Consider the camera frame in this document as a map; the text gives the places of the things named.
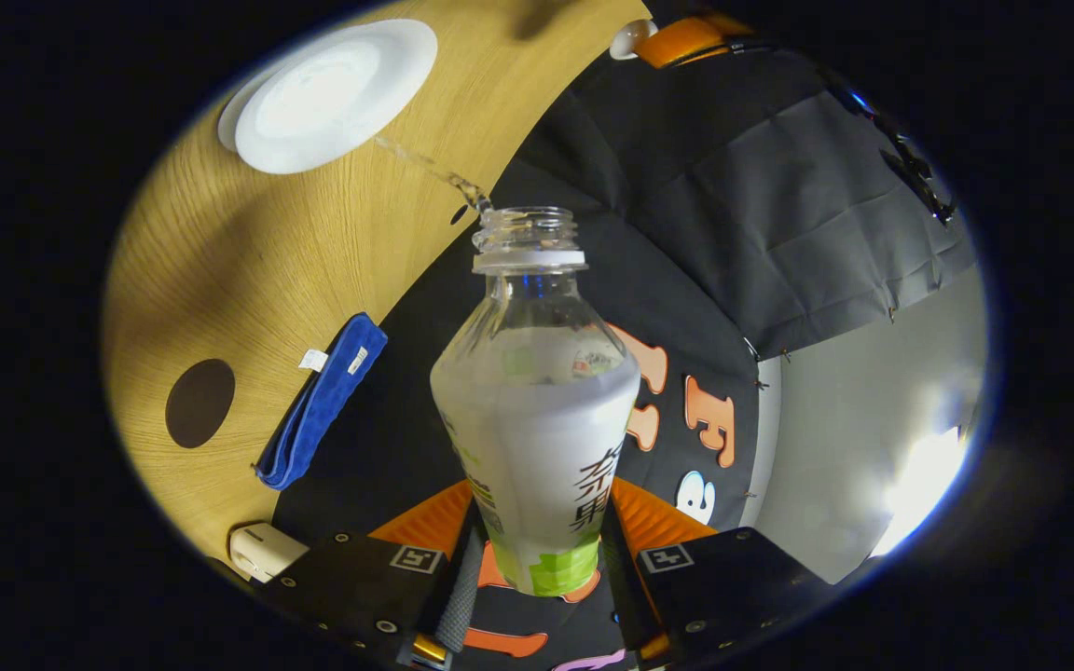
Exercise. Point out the ceiling light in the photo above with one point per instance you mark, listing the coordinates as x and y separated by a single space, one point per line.
924 485

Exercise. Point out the white toaster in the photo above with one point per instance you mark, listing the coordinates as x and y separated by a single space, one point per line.
265 552

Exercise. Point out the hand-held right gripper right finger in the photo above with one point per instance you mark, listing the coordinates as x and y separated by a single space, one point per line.
723 587

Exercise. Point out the black backdrop cloth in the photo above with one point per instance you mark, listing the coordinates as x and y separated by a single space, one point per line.
779 186

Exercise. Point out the blue folded towel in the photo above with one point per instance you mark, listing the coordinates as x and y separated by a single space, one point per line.
323 401

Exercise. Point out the dark brown round coaster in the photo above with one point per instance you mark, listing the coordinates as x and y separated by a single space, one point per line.
200 403

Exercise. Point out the clear water bottle white label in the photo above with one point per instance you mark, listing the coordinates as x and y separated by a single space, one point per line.
537 438

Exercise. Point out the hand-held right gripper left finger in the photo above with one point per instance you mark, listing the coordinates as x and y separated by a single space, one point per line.
360 587

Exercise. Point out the white teacup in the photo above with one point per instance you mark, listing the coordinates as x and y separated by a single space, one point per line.
332 93

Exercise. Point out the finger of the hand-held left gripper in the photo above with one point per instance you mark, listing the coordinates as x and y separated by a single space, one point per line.
686 39

